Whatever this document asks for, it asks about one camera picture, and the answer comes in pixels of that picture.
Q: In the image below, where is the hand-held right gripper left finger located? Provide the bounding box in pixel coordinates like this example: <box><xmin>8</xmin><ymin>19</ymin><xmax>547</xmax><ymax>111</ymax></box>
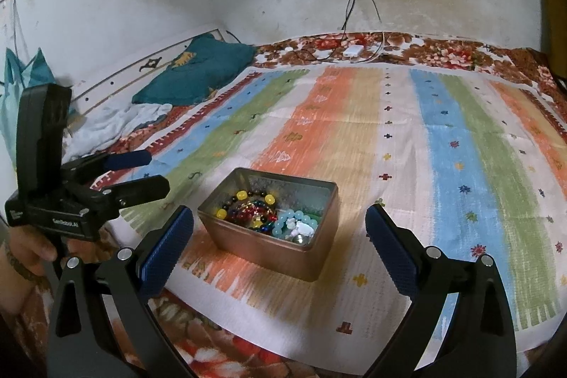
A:
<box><xmin>46</xmin><ymin>204</ymin><xmax>196</xmax><ymax>378</ymax></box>

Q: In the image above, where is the teal pillow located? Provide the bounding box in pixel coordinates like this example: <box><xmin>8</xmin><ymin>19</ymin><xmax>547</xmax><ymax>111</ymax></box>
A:
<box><xmin>132</xmin><ymin>33</ymin><xmax>258</xmax><ymax>106</ymax></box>

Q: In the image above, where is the white shell bracelet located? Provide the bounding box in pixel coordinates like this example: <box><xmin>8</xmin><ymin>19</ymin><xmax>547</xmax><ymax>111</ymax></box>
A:
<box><xmin>286</xmin><ymin>218</ymin><xmax>316</xmax><ymax>241</ymax></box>

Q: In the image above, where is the light teal hanging cloth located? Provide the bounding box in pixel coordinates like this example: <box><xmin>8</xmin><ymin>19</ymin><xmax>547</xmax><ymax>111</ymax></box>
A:
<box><xmin>0</xmin><ymin>47</ymin><xmax>56</xmax><ymax>148</ymax></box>

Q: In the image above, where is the metal tin box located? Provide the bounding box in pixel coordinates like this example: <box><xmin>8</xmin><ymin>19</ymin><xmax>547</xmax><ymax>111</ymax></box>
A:
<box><xmin>197</xmin><ymin>167</ymin><xmax>339</xmax><ymax>283</ymax></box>

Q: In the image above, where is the multicolour glass bead bracelet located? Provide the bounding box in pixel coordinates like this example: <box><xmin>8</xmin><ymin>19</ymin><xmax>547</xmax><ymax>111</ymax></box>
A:
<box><xmin>229</xmin><ymin>200</ymin><xmax>279</xmax><ymax>233</ymax></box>

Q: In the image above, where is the white crumpled cloth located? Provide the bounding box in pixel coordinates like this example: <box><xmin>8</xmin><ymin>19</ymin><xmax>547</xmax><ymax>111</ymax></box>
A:
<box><xmin>66</xmin><ymin>102</ymin><xmax>173</xmax><ymax>159</ymax></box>

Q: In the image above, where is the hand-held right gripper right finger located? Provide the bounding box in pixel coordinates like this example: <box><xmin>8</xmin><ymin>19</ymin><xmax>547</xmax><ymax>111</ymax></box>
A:
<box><xmin>364</xmin><ymin>203</ymin><xmax>519</xmax><ymax>378</ymax></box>

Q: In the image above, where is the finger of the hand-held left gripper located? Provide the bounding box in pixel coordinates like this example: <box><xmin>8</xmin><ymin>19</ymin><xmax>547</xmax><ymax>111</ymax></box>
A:
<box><xmin>101</xmin><ymin>175</ymin><xmax>171</xmax><ymax>210</ymax></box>
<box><xmin>60</xmin><ymin>150</ymin><xmax>153</xmax><ymax>184</ymax></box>

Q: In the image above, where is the person's left hand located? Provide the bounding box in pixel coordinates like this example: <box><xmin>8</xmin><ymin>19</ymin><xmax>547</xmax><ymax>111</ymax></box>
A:
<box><xmin>8</xmin><ymin>226</ymin><xmax>60</xmax><ymax>277</ymax></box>

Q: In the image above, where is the striped colourful mat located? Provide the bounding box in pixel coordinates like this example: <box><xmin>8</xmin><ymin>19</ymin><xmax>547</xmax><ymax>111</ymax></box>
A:
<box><xmin>89</xmin><ymin>63</ymin><xmax>567</xmax><ymax>354</ymax></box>

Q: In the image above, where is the light blue bead bracelet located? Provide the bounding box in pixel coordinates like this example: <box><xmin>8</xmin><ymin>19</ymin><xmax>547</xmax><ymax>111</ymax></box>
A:
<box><xmin>271</xmin><ymin>207</ymin><xmax>320</xmax><ymax>241</ymax></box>

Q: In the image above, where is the black cable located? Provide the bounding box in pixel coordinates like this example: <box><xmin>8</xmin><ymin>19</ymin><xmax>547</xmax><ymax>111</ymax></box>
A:
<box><xmin>316</xmin><ymin>0</ymin><xmax>359</xmax><ymax>62</ymax></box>

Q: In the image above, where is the yellow and brown bead bracelet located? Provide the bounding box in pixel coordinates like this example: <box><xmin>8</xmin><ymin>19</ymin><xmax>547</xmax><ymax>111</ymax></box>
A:
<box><xmin>215</xmin><ymin>189</ymin><xmax>277</xmax><ymax>228</ymax></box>

